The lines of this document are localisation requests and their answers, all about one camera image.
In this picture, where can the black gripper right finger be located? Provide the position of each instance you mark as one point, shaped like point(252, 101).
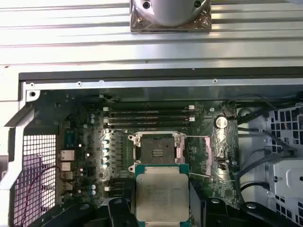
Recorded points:
point(213, 212)

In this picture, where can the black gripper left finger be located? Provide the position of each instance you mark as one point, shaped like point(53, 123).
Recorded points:
point(118, 212)

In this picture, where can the silver topped CPU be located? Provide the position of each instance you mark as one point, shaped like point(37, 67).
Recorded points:
point(162, 196)

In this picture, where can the black RAM slot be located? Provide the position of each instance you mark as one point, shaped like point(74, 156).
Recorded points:
point(146, 125)
point(116, 182)
point(146, 119)
point(146, 108)
point(146, 114)
point(113, 189)

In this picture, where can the CPU socket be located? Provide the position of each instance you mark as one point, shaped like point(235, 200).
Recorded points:
point(156, 151)

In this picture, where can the small cylindrical capacitor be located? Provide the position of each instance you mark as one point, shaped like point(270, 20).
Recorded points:
point(93, 186)
point(106, 150)
point(106, 142)
point(104, 165)
point(93, 192)
point(92, 116)
point(92, 121)
point(105, 158)

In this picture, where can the metal rear port connector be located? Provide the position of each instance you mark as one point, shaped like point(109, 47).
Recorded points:
point(67, 154)
point(66, 179)

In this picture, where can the silver metal drive cage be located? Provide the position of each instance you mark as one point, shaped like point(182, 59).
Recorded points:
point(284, 170)

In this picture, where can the round coin battery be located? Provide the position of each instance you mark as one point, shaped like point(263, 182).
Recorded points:
point(220, 122)

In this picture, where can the green motherboard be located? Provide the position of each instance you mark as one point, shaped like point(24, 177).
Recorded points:
point(201, 112)

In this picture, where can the black and silver PC case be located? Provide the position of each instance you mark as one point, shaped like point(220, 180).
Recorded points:
point(142, 75)

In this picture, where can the square brown base plate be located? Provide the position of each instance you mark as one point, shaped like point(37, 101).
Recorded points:
point(137, 27)

